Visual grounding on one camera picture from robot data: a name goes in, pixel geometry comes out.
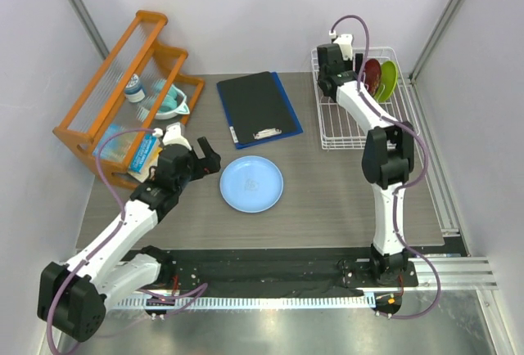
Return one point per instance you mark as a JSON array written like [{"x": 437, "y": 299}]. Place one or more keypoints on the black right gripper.
[{"x": 359, "y": 60}]

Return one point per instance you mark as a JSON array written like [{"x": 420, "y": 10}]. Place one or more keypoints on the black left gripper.
[{"x": 210, "y": 167}]

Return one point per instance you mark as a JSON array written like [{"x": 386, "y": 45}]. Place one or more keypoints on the light blue plate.
[{"x": 251, "y": 184}]

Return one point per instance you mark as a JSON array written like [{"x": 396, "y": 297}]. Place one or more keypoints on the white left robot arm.
[{"x": 75, "y": 296}]

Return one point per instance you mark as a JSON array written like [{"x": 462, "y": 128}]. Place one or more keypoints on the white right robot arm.
[{"x": 387, "y": 161}]

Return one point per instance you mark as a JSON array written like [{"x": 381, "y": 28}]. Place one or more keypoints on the orange wooden shelf rack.
[{"x": 138, "y": 51}]

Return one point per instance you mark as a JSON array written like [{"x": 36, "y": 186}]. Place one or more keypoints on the red floral plate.
[{"x": 372, "y": 76}]

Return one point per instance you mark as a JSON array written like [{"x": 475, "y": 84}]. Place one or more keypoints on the lime green plate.
[{"x": 387, "y": 85}]

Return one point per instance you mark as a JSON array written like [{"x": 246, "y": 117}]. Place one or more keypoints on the blue white book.
[{"x": 145, "y": 157}]

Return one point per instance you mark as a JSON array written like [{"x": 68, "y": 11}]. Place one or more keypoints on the white bowl with teal items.
[{"x": 173, "y": 105}]

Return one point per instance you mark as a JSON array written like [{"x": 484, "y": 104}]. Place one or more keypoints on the blue black clipboard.
[{"x": 257, "y": 109}]

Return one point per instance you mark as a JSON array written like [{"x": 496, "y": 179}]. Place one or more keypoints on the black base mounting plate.
[{"x": 279, "y": 273}]

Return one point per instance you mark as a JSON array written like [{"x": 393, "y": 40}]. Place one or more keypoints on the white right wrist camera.
[{"x": 345, "y": 44}]

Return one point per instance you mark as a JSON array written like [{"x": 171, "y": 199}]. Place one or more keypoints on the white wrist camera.
[
  {"x": 172, "y": 135},
  {"x": 345, "y": 44}
]

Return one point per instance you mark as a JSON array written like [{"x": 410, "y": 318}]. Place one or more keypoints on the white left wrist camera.
[{"x": 172, "y": 135}]

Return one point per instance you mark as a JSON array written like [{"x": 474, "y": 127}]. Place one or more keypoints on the white slotted cable duct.
[{"x": 145, "y": 302}]

